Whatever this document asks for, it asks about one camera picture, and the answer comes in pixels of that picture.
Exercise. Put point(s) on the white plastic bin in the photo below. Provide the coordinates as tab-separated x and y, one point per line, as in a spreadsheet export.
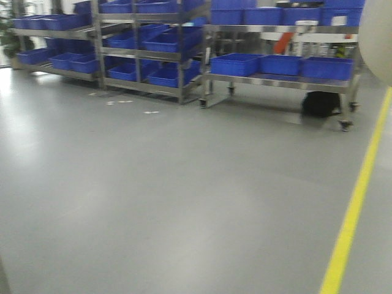
374	38

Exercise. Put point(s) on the blue crate middle rack bottom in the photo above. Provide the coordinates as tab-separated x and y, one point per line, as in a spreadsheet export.
168	75

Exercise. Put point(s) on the blue crate rack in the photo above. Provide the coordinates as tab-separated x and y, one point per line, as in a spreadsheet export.
172	42
55	22
86	64
168	75

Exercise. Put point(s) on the blue crate cart lower left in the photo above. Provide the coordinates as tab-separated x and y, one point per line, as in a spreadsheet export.
235	64

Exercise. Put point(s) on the blue crate cart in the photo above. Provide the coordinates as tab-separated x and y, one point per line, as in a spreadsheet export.
326	68
227	17
235	64
263	16
291	15
280	65

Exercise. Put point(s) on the middle steel flow rack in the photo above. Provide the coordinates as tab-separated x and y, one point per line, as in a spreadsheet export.
125	63

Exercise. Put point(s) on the steel flow rack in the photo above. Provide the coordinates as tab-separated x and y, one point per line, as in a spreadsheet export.
125	63
90	32

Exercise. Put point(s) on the blue crate middle rack centre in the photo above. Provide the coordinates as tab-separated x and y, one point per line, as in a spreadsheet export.
172	42

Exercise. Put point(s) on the blue crate cart lower middle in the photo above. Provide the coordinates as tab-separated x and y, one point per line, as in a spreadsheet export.
280	65

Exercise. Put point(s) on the black bag under cart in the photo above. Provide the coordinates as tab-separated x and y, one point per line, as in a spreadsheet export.
321	104

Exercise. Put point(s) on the blue crate cart upper left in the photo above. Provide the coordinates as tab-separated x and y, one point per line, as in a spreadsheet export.
227	17

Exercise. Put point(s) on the blue crate cart lower right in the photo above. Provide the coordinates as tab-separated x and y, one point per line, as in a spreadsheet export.
326	68

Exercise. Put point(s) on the blue crate left rack bottom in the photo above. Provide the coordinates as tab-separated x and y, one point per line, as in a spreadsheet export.
86	64

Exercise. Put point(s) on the blue crate cart upper middle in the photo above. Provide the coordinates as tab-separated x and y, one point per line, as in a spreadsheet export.
263	16

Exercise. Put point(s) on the right steel wheeled cart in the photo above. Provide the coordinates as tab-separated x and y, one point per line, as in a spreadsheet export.
347	89

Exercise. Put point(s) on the blue crate cart upper right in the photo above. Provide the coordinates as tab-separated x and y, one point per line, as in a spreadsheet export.
291	15

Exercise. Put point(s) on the left steel flow rack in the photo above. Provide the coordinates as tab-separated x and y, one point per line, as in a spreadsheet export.
90	32

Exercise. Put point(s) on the blue crate left rack top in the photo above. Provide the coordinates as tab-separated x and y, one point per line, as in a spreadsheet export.
55	22

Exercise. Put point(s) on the green potted plant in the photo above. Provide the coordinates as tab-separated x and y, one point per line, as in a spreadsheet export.
12	44

